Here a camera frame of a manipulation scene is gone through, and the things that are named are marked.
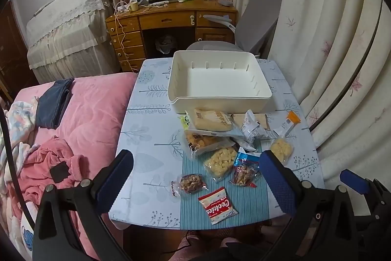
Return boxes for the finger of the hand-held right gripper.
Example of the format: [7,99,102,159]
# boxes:
[340,169,390,234]

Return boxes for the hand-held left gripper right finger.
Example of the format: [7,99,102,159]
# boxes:
[258,150,367,261]

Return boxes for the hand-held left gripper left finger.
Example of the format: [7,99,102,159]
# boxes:
[32,149,135,261]

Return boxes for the blue packet of nuts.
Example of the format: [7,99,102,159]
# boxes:
[230,147,261,188]

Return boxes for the small clear packet yellow puffs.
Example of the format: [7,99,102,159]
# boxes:
[270,136,295,164]

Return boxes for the white grey packet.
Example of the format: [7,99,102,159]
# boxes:
[240,110,266,151]

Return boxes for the large clear packet yellow puffs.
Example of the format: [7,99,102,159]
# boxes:
[203,146,239,182]

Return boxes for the red white cookie packet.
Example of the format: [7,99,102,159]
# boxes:
[198,187,236,225]

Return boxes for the clear packet of orange puffs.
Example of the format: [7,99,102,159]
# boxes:
[183,129,236,160]

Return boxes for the beige bread packet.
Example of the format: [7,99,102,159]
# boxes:
[186,108,245,137]

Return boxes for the green snack packet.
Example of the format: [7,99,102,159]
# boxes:
[180,114,196,130]

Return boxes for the white plastic storage bin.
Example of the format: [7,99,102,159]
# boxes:
[167,50,272,113]

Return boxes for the leaf print tablecloth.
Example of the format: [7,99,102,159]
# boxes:
[108,57,325,229]

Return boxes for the pink quilt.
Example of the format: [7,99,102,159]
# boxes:
[6,72,138,261]

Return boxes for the white packet with orange end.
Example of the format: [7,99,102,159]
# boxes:
[273,111,301,137]

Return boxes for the pink fleece robe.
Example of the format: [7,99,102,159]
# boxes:
[6,136,92,213]

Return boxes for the navy folded cloth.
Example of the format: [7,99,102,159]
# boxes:
[36,78,74,129]

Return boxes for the white pillow with blue print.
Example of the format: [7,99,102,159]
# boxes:
[9,203,40,261]

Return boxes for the white floral blanket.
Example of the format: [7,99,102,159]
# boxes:
[0,97,39,158]

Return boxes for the trash bin with bag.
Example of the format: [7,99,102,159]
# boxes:
[154,35,178,57]

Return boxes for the cream leaf print curtain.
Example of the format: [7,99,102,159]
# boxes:
[235,0,391,188]

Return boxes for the white lace dust cover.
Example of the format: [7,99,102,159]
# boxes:
[26,0,121,84]

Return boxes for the grey office chair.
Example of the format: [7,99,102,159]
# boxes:
[186,0,288,58]

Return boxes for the dark wooden door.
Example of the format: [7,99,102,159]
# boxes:
[0,1,31,102]

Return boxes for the wooden desk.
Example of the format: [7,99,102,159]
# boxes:
[105,0,239,72]

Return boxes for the black cable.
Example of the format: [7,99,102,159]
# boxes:
[0,110,37,228]

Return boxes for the white power cable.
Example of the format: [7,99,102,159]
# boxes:
[114,9,141,72]

